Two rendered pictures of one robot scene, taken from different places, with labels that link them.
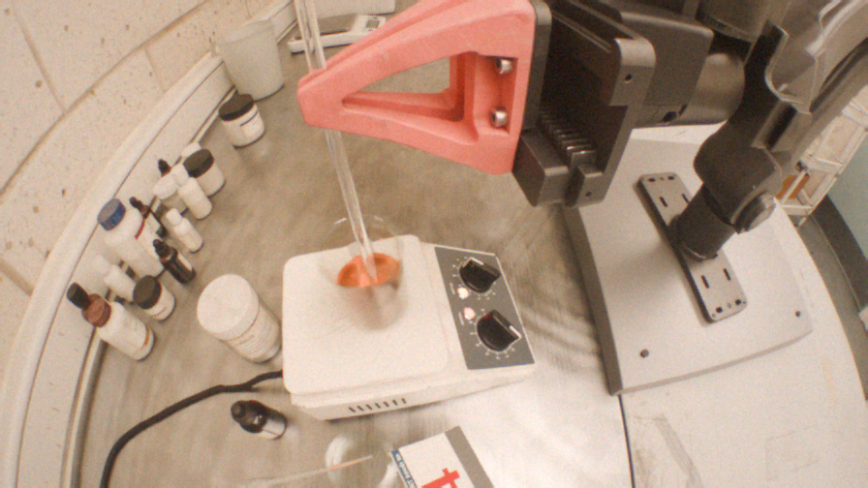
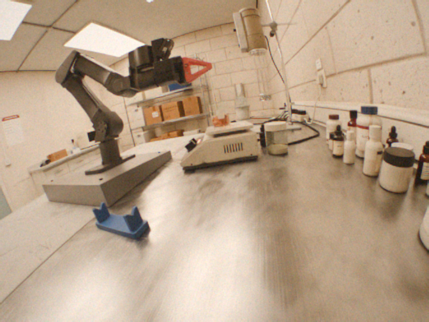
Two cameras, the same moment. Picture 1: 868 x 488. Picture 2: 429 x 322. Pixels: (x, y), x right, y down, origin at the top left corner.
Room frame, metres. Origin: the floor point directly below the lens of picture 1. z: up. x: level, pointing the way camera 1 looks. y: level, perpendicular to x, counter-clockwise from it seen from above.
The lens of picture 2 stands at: (0.59, 0.12, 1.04)
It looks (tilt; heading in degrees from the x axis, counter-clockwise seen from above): 17 degrees down; 193
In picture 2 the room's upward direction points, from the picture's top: 10 degrees counter-clockwise
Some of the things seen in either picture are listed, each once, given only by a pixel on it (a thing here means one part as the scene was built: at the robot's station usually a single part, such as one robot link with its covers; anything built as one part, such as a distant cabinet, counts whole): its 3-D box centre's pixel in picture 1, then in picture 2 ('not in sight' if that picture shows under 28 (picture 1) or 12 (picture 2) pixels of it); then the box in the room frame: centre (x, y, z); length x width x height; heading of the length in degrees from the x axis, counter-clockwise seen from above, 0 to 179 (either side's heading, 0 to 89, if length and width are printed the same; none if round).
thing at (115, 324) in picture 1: (120, 327); (334, 129); (0.11, 0.37, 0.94); 0.05 x 0.05 x 0.09
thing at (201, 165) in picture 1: (202, 173); (397, 168); (0.38, 0.35, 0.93); 0.05 x 0.05 x 0.06
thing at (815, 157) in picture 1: (793, 133); not in sight; (1.15, -2.12, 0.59); 0.65 x 0.48 x 0.93; 179
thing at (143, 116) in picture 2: not in sight; (169, 122); (-2.09, -1.16, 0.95); 1.43 x 0.41 x 1.90; 89
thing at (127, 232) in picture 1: (132, 237); (369, 131); (0.23, 0.40, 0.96); 0.06 x 0.06 x 0.11
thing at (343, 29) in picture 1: (338, 29); not in sight; (1.00, 0.24, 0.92); 0.26 x 0.19 x 0.05; 90
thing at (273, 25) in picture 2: not in sight; (272, 29); (-0.32, 0.32, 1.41); 0.25 x 0.11 x 0.05; 89
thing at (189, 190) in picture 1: (190, 191); (373, 150); (0.32, 0.34, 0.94); 0.03 x 0.03 x 0.09
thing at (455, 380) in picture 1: (396, 326); (221, 144); (0.12, 0.04, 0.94); 0.22 x 0.13 x 0.08; 100
